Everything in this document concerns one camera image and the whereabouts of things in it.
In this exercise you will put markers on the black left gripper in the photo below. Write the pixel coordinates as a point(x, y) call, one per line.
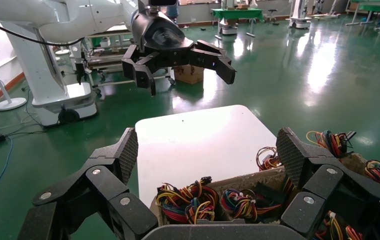
point(163, 36)

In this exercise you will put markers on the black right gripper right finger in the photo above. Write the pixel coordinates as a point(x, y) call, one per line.
point(335, 198)

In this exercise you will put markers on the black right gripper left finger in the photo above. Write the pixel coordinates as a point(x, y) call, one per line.
point(77, 198)

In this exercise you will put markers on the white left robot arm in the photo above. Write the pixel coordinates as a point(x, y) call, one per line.
point(94, 16)

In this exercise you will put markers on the brown carton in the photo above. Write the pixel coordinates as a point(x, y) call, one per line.
point(190, 74)

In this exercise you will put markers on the white machine base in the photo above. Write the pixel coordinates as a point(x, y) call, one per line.
point(228, 28)

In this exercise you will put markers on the metal wheeled trolley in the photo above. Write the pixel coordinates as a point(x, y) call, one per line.
point(107, 61)

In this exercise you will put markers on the green cloth table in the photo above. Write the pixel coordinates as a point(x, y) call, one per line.
point(236, 14)

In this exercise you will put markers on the brown cardboard divider box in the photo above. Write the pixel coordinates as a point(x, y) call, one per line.
point(243, 182)

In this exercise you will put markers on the black swivel stool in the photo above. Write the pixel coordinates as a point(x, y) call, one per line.
point(272, 13)

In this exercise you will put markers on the white standing fan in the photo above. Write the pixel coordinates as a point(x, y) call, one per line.
point(9, 103)

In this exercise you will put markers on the white robot torso and base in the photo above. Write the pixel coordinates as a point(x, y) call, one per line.
point(44, 76)

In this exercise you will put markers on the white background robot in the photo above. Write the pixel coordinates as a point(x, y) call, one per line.
point(299, 21)

